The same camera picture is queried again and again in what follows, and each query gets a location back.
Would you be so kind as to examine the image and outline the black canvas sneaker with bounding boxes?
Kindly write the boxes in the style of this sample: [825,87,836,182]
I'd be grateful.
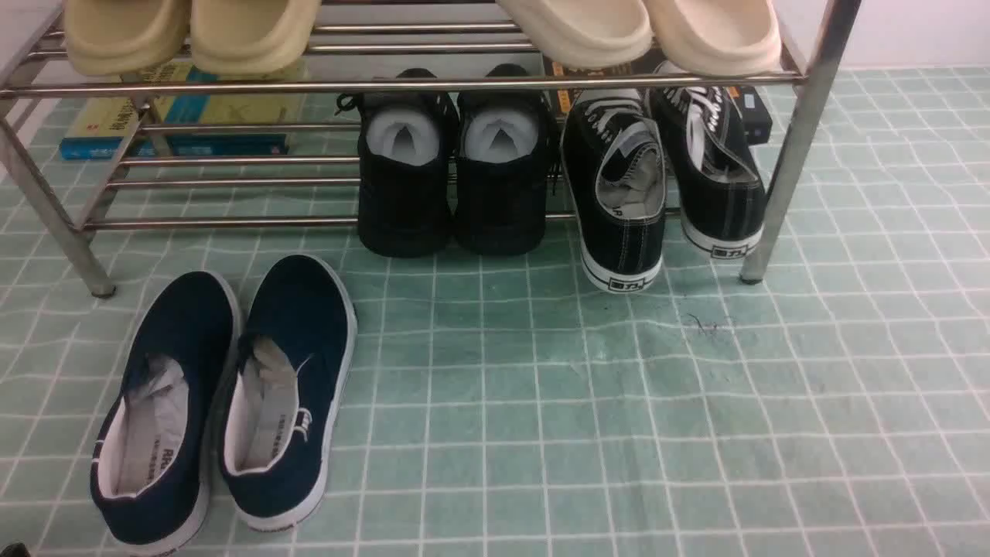
[646,85,766,260]
[560,89,667,293]

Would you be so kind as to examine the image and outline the right navy slip-on shoe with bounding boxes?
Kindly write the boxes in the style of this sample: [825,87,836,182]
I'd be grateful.
[217,254,358,532]

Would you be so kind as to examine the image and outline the navy slip-on shoe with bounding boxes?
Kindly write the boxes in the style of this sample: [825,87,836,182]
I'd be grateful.
[217,254,358,532]
[90,271,241,556]

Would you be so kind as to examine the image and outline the left navy slip-on shoe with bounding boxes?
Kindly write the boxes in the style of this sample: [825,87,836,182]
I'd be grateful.
[90,271,241,556]

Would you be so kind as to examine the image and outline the steel shoe rack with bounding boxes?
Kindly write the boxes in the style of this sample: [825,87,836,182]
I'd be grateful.
[2,1,862,299]

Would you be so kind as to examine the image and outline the right black mesh sneaker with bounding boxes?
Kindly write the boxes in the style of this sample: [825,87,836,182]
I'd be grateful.
[453,89,558,257]

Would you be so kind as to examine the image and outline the black mesh sneaker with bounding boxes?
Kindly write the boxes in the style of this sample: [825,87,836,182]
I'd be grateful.
[336,91,460,258]
[453,89,558,257]

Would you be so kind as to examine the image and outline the left black mesh sneaker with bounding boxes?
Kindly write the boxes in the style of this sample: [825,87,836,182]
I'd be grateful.
[336,91,460,258]

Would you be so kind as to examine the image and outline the left cream foam slipper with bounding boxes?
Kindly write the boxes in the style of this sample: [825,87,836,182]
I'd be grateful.
[497,1,654,70]

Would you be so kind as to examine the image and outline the cream foam slipper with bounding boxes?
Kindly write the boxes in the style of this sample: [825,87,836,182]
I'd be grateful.
[643,1,782,77]
[497,1,654,70]

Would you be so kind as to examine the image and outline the black book with orange text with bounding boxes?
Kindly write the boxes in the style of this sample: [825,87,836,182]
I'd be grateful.
[542,46,773,147]

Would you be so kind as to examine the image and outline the right cream foam slipper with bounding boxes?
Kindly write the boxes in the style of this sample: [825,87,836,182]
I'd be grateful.
[643,1,782,77]

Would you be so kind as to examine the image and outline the right yellow foam slipper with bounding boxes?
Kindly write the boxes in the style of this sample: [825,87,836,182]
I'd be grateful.
[189,1,322,75]

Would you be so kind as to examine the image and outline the yellow foam slipper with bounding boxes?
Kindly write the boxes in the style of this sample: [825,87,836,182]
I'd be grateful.
[189,1,322,75]
[61,1,191,77]

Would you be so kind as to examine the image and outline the yellow and blue book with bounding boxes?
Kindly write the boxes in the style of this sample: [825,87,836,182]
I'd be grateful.
[60,60,304,161]

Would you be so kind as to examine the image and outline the left yellow foam slipper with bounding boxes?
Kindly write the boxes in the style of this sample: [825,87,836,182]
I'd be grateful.
[61,1,191,77]

